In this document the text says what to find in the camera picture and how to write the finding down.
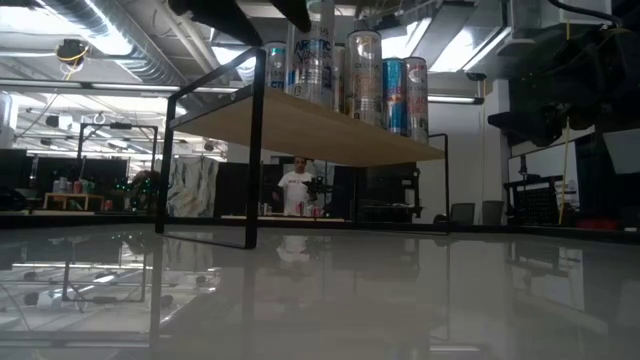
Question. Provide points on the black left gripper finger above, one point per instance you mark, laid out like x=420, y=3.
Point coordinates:
x=295, y=12

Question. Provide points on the red bin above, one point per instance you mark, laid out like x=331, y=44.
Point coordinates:
x=595, y=224

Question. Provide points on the white Celsius Peach Vibe can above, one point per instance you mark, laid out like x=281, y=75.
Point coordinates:
x=417, y=100

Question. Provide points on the dark plant with lights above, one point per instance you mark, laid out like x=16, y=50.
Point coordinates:
x=142, y=190

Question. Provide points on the black perforated rack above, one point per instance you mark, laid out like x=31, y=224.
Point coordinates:
x=537, y=202

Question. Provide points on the grey rectangular ceiling duct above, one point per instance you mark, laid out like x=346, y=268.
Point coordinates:
x=445, y=35

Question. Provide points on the grey angled panel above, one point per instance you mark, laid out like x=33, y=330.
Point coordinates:
x=625, y=150

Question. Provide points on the silver spiral ceiling duct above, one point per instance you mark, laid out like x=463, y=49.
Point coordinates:
x=100, y=30

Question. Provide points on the white Celsius can blue band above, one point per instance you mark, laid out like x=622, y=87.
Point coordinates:
x=312, y=60

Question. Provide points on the wooden crate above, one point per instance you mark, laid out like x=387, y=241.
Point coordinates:
x=72, y=200

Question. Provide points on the grey chair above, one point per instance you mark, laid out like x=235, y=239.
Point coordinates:
x=493, y=212
x=462, y=213

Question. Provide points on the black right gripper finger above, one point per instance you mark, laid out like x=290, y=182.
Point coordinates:
x=530, y=125

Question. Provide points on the person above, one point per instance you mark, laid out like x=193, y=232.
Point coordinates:
x=295, y=187

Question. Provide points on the patterned hanging cloth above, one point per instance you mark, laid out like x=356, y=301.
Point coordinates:
x=192, y=186

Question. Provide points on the ceiling tube light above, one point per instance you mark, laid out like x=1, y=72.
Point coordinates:
x=452, y=99

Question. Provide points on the black cart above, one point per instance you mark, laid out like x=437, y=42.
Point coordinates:
x=387, y=192

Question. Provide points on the white Celsius can yellow band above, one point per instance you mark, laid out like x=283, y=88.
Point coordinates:
x=364, y=75

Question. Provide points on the blue silver Red Bull can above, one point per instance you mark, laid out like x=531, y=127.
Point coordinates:
x=394, y=95

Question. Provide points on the black handheld device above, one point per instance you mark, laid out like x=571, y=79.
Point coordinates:
x=317, y=187

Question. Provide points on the white Celsius can blue logo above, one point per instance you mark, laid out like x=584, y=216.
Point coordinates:
x=275, y=65

